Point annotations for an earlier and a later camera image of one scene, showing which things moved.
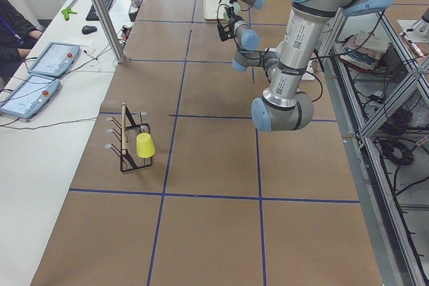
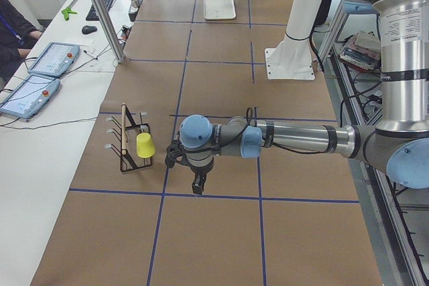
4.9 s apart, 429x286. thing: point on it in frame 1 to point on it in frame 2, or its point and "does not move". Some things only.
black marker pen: x=90 y=55 does not move
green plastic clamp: x=66 y=13 does not move
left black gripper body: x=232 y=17 to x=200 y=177
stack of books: x=363 y=50 does not move
